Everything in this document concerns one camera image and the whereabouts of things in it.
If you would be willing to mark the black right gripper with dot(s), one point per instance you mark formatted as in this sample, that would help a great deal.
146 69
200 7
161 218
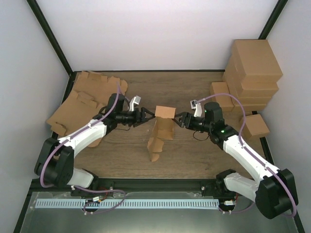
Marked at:
182 123

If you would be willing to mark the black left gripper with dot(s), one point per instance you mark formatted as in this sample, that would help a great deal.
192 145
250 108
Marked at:
143 110

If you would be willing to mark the cardboard box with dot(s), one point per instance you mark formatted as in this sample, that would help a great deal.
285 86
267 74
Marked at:
163 129

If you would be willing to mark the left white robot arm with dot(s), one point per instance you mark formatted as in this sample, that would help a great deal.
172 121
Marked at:
55 165

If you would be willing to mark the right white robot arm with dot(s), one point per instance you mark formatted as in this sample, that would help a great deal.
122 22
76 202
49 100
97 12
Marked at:
271 189

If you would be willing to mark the small folded box left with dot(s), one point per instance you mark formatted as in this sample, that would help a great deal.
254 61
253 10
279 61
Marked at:
221 89

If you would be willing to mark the small folded box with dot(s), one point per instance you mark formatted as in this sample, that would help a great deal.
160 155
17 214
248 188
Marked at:
221 89
254 128

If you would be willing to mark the small folded box front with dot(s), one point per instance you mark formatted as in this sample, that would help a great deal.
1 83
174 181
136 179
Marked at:
254 128

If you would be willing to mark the top large folded box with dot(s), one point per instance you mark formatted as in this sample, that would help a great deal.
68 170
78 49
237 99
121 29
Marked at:
255 61

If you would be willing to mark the flat cardboard blank stack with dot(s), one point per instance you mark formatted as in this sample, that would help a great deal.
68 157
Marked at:
99 86

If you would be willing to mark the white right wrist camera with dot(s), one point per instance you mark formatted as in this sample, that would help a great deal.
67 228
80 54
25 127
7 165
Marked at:
196 107

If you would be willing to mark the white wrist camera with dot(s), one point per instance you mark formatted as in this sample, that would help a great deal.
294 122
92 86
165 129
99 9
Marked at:
134 102
196 107

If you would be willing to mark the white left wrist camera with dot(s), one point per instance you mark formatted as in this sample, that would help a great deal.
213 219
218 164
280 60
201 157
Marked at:
134 102

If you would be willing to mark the black aluminium frame rail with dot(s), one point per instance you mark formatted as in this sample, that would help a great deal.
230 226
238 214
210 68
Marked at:
206 187

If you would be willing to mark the light blue slotted cable duct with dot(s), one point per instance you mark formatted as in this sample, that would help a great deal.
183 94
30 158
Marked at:
129 204

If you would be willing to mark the right black frame post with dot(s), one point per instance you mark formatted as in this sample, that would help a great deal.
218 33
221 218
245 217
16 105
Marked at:
276 12

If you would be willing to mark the black frame post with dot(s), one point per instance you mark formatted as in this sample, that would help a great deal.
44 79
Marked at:
276 12
34 6

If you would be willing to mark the left black frame post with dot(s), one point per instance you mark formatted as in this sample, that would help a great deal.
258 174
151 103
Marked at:
34 6

